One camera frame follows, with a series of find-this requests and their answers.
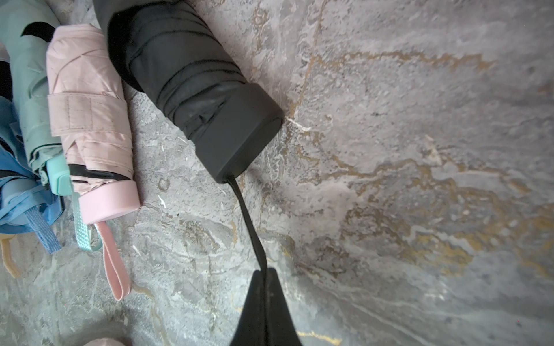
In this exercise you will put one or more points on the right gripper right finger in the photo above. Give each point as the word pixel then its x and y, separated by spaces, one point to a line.
pixel 278 325

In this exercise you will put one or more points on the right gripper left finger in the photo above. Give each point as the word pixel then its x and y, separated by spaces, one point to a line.
pixel 251 326

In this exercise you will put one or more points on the large pink umbrella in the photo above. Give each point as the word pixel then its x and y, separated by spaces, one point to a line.
pixel 105 341

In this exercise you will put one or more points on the blue umbrella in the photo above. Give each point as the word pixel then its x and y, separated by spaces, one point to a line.
pixel 26 206

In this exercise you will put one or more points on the beige umbrella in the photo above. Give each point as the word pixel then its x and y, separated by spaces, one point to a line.
pixel 6 255

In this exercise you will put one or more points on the small pink umbrella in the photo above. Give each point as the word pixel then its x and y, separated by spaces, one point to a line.
pixel 88 112

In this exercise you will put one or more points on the black umbrella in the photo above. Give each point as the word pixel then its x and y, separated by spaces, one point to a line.
pixel 167 51

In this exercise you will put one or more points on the mint green umbrella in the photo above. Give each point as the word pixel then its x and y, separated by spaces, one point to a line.
pixel 27 28

